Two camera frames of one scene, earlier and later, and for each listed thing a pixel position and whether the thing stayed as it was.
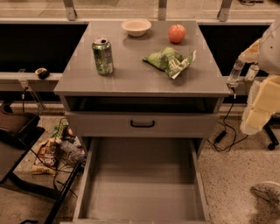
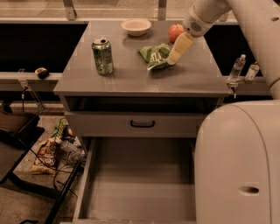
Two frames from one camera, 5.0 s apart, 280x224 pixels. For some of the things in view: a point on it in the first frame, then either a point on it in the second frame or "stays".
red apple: [177, 33] stays
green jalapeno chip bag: [171, 59] → [156, 56]
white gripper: [269, 57] → [196, 25]
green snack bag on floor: [59, 128] stays
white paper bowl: [136, 27] stays
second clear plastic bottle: [251, 73] stays
